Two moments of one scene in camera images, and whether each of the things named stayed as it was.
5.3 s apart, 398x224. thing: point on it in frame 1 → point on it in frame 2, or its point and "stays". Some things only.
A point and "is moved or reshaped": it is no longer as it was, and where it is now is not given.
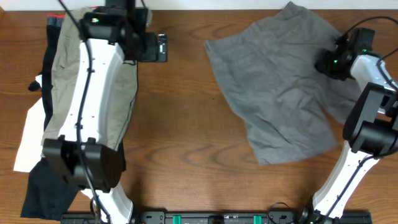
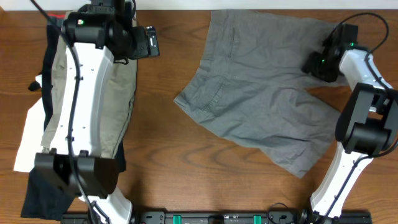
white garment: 30,150 stays
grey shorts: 291,107 is moved or reshaped
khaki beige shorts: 65,78 stays
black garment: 47,194 stays
